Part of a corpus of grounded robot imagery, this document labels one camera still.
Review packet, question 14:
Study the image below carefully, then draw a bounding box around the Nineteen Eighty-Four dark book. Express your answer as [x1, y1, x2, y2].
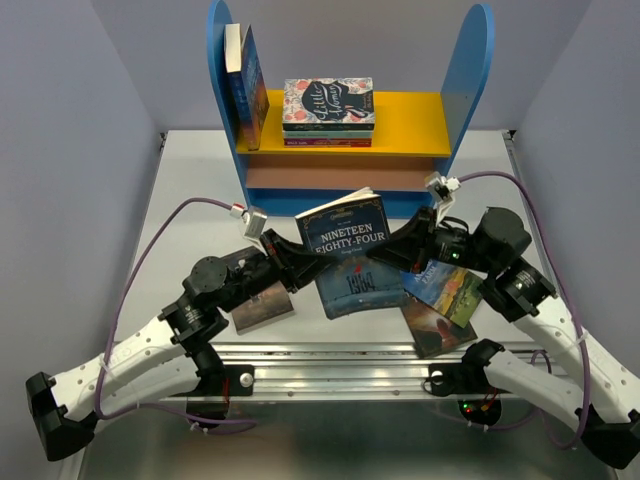
[295, 187, 405, 320]

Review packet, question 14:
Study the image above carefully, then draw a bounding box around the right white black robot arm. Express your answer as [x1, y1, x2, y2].
[367, 207, 639, 469]

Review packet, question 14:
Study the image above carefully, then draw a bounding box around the Little Women floral book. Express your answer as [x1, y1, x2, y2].
[282, 77, 376, 126]

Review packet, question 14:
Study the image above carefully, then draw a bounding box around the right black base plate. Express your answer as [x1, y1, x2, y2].
[422, 363, 494, 397]

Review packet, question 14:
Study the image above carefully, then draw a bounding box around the Animal Farm blue book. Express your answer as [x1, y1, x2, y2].
[402, 260, 482, 328]

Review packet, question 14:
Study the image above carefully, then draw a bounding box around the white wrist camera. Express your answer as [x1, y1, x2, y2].
[230, 203, 268, 242]
[425, 172, 460, 225]

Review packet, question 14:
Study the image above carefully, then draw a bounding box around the aluminium extrusion rail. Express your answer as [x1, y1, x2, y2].
[79, 341, 612, 401]

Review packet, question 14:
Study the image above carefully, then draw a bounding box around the teal book in stack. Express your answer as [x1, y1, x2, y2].
[282, 130, 374, 139]

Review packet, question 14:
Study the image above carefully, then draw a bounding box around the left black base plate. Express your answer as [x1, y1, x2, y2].
[187, 364, 255, 399]

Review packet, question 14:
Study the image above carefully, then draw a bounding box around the purple Roald Dahl book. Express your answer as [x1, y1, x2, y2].
[283, 138, 372, 148]

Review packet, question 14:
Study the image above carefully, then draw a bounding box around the dark green book in stack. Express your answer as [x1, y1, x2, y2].
[282, 123, 375, 132]

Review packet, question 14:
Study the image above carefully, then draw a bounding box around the Jane Eyre blue book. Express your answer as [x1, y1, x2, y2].
[224, 23, 270, 151]

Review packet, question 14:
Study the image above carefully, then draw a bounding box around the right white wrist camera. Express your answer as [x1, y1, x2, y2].
[425, 172, 460, 225]

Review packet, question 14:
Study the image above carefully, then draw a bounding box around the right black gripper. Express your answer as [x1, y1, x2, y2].
[365, 206, 499, 276]

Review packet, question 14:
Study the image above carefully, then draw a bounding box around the A Tale of Two Cities book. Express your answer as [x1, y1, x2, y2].
[231, 283, 295, 335]

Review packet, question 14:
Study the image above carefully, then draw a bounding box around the blue yellow wooden bookshelf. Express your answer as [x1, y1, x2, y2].
[206, 1, 495, 218]

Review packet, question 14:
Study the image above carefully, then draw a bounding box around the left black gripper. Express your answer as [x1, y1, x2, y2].
[219, 228, 336, 313]

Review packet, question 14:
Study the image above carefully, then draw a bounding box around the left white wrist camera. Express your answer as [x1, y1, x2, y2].
[230, 203, 268, 242]

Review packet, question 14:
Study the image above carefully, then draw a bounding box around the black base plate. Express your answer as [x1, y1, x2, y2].
[422, 363, 494, 397]
[187, 364, 255, 399]

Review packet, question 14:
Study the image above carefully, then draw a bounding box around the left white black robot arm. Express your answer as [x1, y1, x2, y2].
[25, 229, 337, 462]

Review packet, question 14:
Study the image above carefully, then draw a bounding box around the Three Days to See book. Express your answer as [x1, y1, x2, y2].
[401, 293, 477, 359]

